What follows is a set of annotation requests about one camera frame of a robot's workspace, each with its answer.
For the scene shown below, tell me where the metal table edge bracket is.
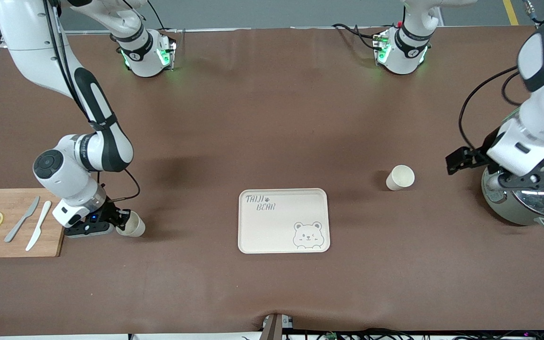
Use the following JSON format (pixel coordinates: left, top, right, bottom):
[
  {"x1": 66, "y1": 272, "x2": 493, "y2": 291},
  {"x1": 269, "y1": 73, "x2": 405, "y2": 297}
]
[{"x1": 260, "y1": 313, "x2": 296, "y2": 340}]

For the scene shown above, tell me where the grey-green electric pot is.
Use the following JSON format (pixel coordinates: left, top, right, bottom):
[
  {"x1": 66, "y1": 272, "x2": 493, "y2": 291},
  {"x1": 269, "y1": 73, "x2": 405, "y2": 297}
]
[{"x1": 481, "y1": 150, "x2": 544, "y2": 231}]

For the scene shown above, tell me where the beige bear print tray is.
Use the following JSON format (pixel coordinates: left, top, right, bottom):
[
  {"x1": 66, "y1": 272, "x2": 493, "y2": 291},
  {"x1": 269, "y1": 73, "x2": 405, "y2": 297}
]
[{"x1": 238, "y1": 188, "x2": 331, "y2": 255}]

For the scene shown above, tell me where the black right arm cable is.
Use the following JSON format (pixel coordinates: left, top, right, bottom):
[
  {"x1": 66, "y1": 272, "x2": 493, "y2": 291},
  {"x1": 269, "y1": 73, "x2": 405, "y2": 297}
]
[{"x1": 43, "y1": 0, "x2": 141, "y2": 203}]

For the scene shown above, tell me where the grey plastic knife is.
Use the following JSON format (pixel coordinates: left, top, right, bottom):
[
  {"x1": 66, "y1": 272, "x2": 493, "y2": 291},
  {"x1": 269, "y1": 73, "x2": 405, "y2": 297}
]
[{"x1": 4, "y1": 195, "x2": 41, "y2": 243}]

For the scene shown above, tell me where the white IKEA cup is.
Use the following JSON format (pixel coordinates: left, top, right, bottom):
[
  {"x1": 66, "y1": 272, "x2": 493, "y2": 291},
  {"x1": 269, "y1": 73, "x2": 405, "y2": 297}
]
[
  {"x1": 386, "y1": 165, "x2": 415, "y2": 191},
  {"x1": 115, "y1": 211, "x2": 146, "y2": 238}
]

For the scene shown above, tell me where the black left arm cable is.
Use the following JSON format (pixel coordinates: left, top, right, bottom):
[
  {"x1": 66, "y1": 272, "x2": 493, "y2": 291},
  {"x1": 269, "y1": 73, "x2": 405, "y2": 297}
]
[{"x1": 458, "y1": 65, "x2": 533, "y2": 150}]

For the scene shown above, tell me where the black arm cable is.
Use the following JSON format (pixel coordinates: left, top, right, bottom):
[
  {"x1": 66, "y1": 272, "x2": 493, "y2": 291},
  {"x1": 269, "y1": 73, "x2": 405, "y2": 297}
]
[
  {"x1": 458, "y1": 65, "x2": 533, "y2": 150},
  {"x1": 43, "y1": 0, "x2": 141, "y2": 203}
]

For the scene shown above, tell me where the black base power cable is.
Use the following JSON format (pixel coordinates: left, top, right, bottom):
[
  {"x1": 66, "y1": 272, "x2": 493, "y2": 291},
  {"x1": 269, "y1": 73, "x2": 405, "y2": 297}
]
[{"x1": 331, "y1": 23, "x2": 382, "y2": 51}]

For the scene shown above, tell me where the white plastic knife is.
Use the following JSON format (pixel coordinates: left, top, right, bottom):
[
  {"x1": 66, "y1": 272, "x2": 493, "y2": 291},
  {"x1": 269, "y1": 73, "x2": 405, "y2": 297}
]
[{"x1": 25, "y1": 200, "x2": 52, "y2": 252}]

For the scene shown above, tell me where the brown table mat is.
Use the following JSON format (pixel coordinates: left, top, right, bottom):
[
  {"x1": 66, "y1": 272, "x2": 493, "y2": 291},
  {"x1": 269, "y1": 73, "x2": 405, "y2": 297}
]
[{"x1": 0, "y1": 26, "x2": 544, "y2": 337}]

